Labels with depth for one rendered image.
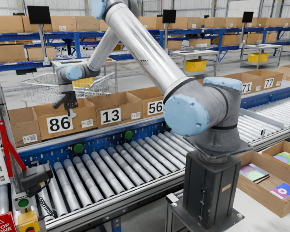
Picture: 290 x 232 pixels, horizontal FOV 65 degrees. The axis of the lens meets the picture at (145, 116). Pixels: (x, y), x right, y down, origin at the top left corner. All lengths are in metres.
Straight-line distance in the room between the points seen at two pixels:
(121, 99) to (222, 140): 1.30
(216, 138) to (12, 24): 5.51
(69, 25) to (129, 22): 5.26
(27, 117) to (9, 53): 3.98
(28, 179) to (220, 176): 0.77
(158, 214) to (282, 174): 1.15
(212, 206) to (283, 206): 0.38
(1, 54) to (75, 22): 1.80
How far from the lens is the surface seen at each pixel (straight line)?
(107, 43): 1.33
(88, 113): 1.69
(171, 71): 0.84
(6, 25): 6.04
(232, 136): 0.97
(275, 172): 1.64
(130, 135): 1.80
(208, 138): 0.96
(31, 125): 1.63
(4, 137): 0.99
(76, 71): 1.49
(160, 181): 1.44
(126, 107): 1.79
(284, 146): 1.93
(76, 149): 1.68
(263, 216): 1.36
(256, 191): 1.40
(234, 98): 0.91
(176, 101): 0.76
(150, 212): 2.30
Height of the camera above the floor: 1.64
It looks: 23 degrees down
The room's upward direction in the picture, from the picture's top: straight up
